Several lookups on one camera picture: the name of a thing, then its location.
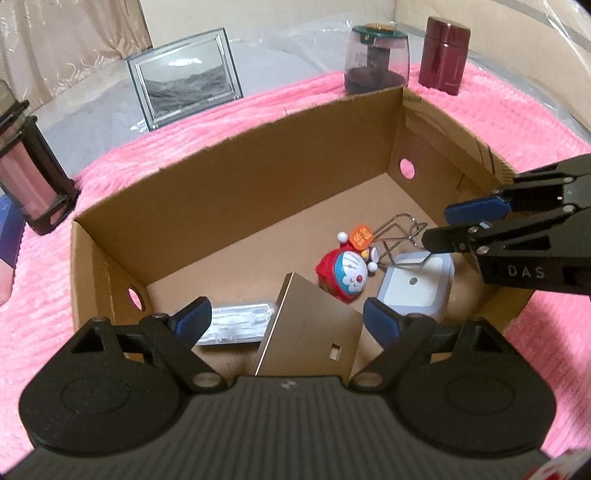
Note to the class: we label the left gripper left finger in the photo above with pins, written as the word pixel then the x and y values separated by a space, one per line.
pixel 112 388

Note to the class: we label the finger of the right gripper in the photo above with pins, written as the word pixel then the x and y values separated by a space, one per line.
pixel 461 237
pixel 480 210

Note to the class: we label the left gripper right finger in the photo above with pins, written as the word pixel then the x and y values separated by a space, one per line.
pixel 464 389

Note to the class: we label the white square night light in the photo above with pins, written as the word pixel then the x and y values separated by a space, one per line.
pixel 419 283

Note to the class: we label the green white spool wire clip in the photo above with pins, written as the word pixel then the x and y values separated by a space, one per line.
pixel 401 230

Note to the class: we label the red Doraemon figurine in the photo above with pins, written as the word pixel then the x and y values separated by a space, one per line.
pixel 344 271

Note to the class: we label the clear box of floss picks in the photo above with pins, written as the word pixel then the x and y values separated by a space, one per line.
pixel 239 324

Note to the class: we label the gold TP-LINK wall panel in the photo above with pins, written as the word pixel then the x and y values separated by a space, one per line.
pixel 313 334

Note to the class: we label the pink plush blanket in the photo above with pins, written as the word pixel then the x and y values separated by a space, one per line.
pixel 553 332

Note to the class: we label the brown cardboard box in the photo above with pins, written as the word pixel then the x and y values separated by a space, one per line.
pixel 231 221

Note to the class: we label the dark red cylindrical canister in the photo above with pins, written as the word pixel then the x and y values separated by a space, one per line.
pixel 445 53

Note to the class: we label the blue white flat box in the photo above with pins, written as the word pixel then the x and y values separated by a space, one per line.
pixel 12 226

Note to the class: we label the clear jar green lid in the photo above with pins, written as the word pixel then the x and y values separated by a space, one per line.
pixel 377 58

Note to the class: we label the silver framed sand picture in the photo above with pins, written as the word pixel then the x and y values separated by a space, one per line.
pixel 184 77

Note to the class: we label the steel thermos black handle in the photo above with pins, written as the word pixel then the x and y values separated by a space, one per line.
pixel 31 175

